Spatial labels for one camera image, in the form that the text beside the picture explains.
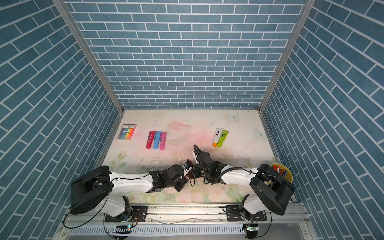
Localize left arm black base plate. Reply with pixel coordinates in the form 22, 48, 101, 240
104, 206, 148, 224

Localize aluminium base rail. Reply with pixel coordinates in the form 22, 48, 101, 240
53, 204, 317, 240

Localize magenta toothpaste tube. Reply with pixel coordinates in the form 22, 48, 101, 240
159, 132, 167, 151

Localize aluminium corner post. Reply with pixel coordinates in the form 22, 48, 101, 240
52, 0, 124, 114
259, 0, 316, 114

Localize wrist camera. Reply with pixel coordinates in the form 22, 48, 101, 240
193, 152, 200, 164
184, 160, 193, 169

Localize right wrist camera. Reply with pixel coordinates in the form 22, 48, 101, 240
193, 152, 200, 164

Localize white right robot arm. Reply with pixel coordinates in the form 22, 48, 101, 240
193, 145, 295, 219

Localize aluminium right corner post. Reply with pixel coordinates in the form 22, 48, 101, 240
259, 0, 316, 114

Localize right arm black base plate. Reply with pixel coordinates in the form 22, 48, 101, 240
222, 205, 267, 222

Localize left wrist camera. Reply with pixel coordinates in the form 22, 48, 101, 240
184, 160, 193, 169

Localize rainbow highlighter pen pack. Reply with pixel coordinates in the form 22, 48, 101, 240
117, 124, 137, 141

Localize green toothpaste tube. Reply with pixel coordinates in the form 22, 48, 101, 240
217, 130, 229, 147

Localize white orange-capped toothpaste tube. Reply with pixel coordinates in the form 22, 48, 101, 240
213, 128, 223, 147

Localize red toothpaste tube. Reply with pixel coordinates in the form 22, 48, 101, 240
146, 131, 156, 149

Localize yellow cup of markers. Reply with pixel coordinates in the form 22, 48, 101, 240
271, 163, 293, 183

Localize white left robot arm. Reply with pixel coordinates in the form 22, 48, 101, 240
70, 161, 192, 217

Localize white pink-capped toothpaste tube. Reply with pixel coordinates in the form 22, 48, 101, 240
184, 169, 193, 182

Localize blue toothpaste tube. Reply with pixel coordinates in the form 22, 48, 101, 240
153, 131, 162, 150

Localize aluminium left corner post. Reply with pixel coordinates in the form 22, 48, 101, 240
52, 0, 124, 114

